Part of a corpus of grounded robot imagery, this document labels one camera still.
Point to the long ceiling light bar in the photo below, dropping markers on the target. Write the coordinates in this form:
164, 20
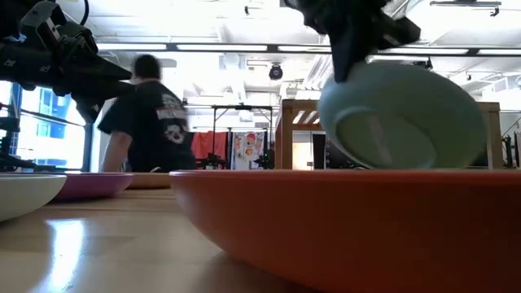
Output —
220, 47

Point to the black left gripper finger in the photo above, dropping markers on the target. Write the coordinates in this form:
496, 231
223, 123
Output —
110, 69
97, 97

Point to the pale greenish white plate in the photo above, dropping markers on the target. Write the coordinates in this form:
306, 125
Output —
24, 195

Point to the purple plate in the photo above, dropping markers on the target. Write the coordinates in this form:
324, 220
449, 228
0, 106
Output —
97, 185

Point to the person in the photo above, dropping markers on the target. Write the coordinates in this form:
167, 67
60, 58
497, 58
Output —
154, 134

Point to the wooden slatted shelf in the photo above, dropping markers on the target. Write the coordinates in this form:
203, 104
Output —
287, 134

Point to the orange hanging cloth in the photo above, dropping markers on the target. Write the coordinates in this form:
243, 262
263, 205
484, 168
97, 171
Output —
207, 144

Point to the black ceiling track light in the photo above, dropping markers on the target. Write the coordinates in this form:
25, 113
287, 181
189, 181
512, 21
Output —
464, 3

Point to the black metal rack frame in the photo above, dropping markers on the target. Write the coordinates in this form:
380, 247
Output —
242, 107

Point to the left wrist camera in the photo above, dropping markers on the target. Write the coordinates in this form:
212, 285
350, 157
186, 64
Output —
40, 18

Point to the orange plate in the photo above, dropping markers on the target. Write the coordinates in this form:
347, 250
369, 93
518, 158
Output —
346, 224

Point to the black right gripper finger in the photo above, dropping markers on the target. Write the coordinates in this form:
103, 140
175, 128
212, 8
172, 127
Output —
348, 57

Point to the patterned hanging cloth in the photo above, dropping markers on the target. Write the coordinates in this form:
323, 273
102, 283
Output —
248, 148

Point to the black ceiling dome camera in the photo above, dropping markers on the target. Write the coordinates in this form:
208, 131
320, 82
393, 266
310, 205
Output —
276, 72

